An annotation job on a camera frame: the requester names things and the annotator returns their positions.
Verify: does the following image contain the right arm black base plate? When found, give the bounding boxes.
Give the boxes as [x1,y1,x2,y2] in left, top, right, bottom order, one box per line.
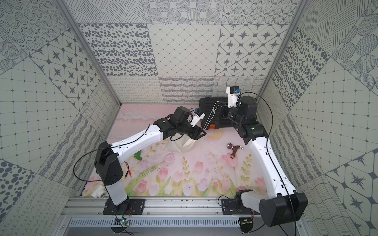
[219,198,252,215]

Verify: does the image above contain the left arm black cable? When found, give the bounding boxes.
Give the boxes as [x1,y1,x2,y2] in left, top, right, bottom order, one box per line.
[72,123,151,183]

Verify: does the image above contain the white plastic pipe fitting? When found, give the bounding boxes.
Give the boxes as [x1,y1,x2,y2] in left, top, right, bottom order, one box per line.
[91,189,107,198]

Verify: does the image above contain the black plastic tool case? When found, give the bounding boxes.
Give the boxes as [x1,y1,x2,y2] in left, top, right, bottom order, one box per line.
[198,97,252,130]

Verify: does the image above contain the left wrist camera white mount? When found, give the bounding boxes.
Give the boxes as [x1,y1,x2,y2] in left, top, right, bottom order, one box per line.
[191,108,205,127]

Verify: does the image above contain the aluminium mounting rail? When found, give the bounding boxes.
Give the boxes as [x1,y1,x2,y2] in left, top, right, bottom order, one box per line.
[61,197,261,218]

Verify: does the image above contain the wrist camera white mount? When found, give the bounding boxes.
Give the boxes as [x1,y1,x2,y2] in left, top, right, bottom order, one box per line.
[191,108,205,127]
[226,86,241,108]

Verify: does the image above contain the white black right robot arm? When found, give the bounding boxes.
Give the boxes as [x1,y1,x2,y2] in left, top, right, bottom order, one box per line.
[221,93,308,227]

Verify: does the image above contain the green plastic pipe fitting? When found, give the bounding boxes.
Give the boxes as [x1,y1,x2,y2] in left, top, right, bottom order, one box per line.
[133,151,142,161]

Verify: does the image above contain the white bag drawstring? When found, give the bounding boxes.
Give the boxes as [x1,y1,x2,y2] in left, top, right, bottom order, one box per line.
[203,101,219,130]

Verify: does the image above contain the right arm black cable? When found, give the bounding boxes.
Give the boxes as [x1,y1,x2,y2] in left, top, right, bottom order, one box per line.
[240,91,297,236]

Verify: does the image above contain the white cloth soil bag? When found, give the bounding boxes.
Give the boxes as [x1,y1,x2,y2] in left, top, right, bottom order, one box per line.
[165,134,196,153]

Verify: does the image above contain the brown metal faucet valve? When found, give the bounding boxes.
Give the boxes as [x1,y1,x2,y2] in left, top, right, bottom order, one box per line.
[227,143,244,159]

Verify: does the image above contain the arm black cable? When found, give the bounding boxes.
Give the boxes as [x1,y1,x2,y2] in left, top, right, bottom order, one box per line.
[72,123,151,183]
[240,91,297,236]

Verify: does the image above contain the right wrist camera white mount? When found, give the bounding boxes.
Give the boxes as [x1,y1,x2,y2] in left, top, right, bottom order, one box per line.
[226,86,241,108]

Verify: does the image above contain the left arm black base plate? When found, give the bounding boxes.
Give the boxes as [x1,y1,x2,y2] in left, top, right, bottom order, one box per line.
[103,198,146,215]

